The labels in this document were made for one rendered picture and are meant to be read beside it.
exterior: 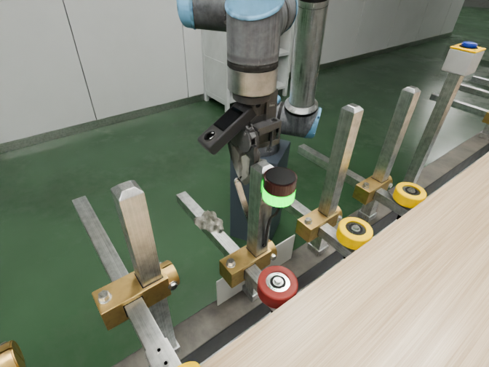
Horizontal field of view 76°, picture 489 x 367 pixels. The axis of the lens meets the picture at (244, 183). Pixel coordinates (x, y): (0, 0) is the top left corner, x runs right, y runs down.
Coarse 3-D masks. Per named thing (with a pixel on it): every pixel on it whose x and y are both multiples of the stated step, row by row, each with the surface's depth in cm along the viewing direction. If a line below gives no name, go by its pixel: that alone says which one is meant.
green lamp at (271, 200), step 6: (264, 192) 56; (294, 192) 56; (264, 198) 57; (270, 198) 55; (276, 198) 55; (282, 198) 55; (288, 198) 55; (294, 198) 57; (270, 204) 56; (276, 204) 56; (282, 204) 56; (288, 204) 56
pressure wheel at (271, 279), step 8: (264, 272) 63; (272, 272) 63; (280, 272) 63; (288, 272) 63; (264, 280) 62; (272, 280) 62; (280, 280) 61; (288, 280) 62; (296, 280) 62; (264, 288) 60; (272, 288) 60; (280, 288) 61; (288, 288) 60; (296, 288) 60; (264, 296) 60; (272, 296) 59; (280, 296) 59; (288, 296) 59; (272, 304) 60; (280, 304) 59
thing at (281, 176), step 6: (276, 168) 57; (282, 168) 57; (270, 174) 56; (276, 174) 56; (282, 174) 56; (288, 174) 56; (294, 174) 56; (270, 180) 54; (276, 180) 54; (282, 180) 54; (288, 180) 54; (294, 180) 54; (276, 210) 60; (270, 216) 63; (270, 222) 65; (264, 240) 69; (264, 246) 70
